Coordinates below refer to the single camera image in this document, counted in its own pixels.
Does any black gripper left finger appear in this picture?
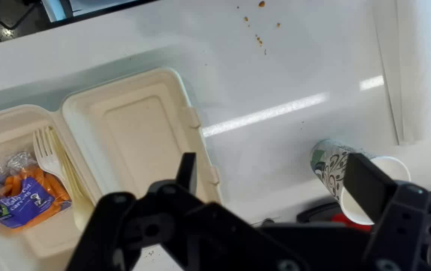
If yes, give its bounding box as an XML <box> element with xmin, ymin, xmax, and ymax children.
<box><xmin>65</xmin><ymin>151</ymin><xmax>301</xmax><ymax>271</ymax></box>

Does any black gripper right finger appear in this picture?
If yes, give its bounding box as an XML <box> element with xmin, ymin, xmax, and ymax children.
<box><xmin>343</xmin><ymin>151</ymin><xmax>431</xmax><ymax>271</ymax></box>

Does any patterned paper cup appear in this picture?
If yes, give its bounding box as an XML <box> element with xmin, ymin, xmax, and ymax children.
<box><xmin>311</xmin><ymin>138</ymin><xmax>414</xmax><ymax>227</ymax></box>

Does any baby carrot bag purple label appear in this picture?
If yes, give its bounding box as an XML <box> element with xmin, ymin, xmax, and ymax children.
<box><xmin>0</xmin><ymin>148</ymin><xmax>75</xmax><ymax>231</ymax></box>

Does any white plastic fork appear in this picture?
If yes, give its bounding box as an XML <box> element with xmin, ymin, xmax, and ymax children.
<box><xmin>31</xmin><ymin>124</ymin><xmax>90</xmax><ymax>212</ymax></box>

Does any white cylindrical object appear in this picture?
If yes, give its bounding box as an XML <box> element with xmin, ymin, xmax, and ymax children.
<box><xmin>373</xmin><ymin>0</ymin><xmax>431</xmax><ymax>147</ymax></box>

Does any thin black cable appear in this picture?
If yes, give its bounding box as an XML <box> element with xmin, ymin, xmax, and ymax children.
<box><xmin>0</xmin><ymin>0</ymin><xmax>41</xmax><ymax>31</ymax></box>

